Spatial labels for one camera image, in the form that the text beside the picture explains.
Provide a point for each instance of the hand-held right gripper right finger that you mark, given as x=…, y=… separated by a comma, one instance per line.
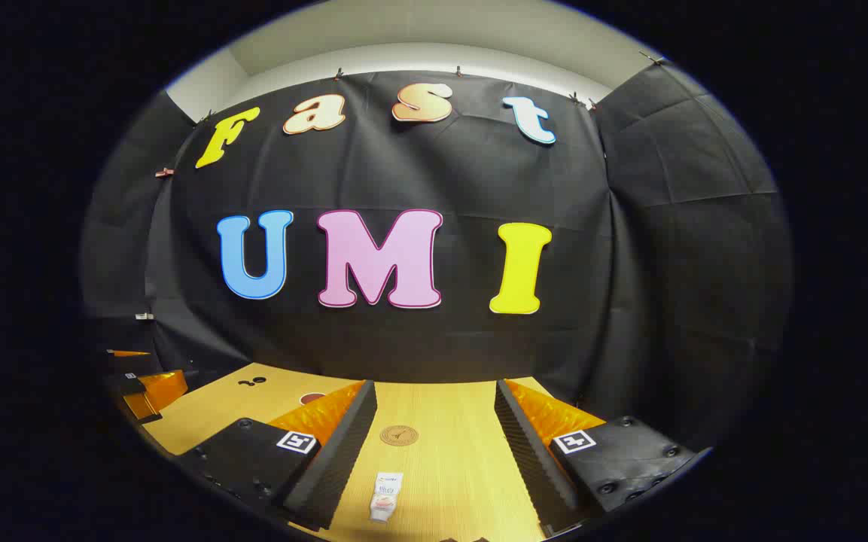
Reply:
x=531, y=459

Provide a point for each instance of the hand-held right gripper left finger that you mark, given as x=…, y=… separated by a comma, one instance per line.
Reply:
x=336, y=459

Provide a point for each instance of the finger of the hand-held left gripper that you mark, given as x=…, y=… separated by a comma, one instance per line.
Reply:
x=162, y=388
x=129, y=353

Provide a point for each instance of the white toothpaste tube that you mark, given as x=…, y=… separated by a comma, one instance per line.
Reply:
x=386, y=497

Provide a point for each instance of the beige cup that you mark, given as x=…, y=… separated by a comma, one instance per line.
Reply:
x=312, y=397

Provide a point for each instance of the round cork coaster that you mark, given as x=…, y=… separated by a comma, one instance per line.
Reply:
x=399, y=435

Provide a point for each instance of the wooden desktop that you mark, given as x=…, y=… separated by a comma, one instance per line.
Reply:
x=441, y=452

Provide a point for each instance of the black backdrop cloth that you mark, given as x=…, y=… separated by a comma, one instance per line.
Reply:
x=441, y=173

